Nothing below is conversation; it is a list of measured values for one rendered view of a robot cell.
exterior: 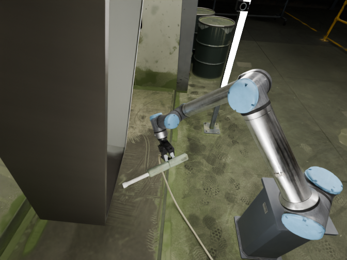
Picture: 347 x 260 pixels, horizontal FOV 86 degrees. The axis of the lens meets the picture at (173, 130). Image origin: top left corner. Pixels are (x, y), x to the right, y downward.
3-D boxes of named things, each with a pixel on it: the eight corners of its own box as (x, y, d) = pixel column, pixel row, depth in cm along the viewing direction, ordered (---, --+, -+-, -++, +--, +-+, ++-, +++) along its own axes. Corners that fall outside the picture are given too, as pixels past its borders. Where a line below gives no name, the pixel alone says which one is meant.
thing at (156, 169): (174, 148, 152) (188, 153, 131) (176, 153, 153) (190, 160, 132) (116, 173, 133) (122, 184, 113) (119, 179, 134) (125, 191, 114)
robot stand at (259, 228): (268, 219, 160) (310, 180, 116) (281, 261, 138) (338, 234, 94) (233, 216, 161) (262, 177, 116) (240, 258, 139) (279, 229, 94)
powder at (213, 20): (195, 17, 305) (195, 16, 304) (225, 17, 314) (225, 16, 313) (205, 27, 267) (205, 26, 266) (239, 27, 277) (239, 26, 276)
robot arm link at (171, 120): (178, 109, 116) (166, 111, 125) (166, 118, 110) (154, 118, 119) (184, 123, 119) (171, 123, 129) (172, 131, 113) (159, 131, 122)
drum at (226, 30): (188, 66, 366) (194, 15, 304) (215, 65, 376) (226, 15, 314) (196, 81, 325) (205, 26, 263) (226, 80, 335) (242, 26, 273)
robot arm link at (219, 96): (274, 57, 77) (179, 103, 132) (262, 66, 70) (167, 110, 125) (285, 81, 79) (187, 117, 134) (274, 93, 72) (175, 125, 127)
